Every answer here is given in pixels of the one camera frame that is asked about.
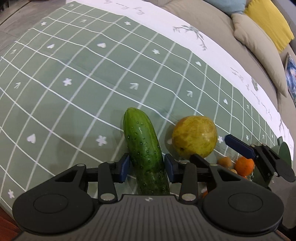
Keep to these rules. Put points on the green grid tablecloth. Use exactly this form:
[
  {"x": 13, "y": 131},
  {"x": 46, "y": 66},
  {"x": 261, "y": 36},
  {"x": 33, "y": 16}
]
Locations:
[{"x": 67, "y": 81}]

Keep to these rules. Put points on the green colander bowl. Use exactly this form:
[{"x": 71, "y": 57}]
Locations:
[{"x": 283, "y": 151}]

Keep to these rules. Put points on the yellow cushion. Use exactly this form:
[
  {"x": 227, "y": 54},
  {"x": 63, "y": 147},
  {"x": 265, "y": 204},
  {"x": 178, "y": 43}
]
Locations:
[{"x": 271, "y": 20}]

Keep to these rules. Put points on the orange tangerine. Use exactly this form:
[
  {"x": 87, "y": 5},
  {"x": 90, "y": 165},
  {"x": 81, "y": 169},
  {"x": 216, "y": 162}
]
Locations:
[{"x": 244, "y": 167}]

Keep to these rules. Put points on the blue printed cushion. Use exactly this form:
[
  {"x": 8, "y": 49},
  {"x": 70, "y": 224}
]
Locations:
[{"x": 290, "y": 73}]

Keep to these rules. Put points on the beige cushion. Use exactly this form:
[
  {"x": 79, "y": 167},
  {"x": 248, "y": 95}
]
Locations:
[{"x": 259, "y": 43}]

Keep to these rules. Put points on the yellow-green pear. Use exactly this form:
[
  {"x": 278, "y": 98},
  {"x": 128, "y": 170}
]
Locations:
[{"x": 194, "y": 135}]

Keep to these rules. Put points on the green cucumber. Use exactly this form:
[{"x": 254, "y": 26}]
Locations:
[{"x": 145, "y": 153}]

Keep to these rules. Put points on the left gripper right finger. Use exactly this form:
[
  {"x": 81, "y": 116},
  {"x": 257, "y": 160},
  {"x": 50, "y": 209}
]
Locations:
[{"x": 188, "y": 174}]

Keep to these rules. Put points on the beige sofa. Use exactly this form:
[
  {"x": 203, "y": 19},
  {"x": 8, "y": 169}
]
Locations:
[{"x": 249, "y": 74}]

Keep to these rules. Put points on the light blue cushion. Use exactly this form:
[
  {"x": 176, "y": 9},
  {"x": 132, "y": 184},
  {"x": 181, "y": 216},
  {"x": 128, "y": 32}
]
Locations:
[{"x": 229, "y": 7}]

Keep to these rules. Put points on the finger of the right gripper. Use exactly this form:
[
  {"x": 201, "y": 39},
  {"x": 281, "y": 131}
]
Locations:
[{"x": 266, "y": 160}]

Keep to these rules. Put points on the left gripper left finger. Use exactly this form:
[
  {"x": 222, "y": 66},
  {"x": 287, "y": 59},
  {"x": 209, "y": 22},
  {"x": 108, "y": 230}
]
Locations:
[{"x": 106, "y": 175}]

